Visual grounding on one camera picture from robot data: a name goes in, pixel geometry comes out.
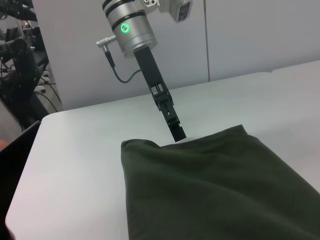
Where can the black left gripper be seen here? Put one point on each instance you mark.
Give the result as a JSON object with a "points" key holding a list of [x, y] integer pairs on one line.
{"points": [[150, 70]]}

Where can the dark green FREE! t-shirt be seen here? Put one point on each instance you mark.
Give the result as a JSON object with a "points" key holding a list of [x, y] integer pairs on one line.
{"points": [[212, 190]]}

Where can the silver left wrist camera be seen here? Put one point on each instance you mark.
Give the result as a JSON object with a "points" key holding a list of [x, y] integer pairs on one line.
{"points": [[178, 10]]}

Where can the black background equipment rack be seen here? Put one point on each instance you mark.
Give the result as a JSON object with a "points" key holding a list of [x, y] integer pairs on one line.
{"points": [[22, 62]]}

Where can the white power strip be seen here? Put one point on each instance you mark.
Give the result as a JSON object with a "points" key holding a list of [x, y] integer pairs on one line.
{"points": [[42, 82]]}

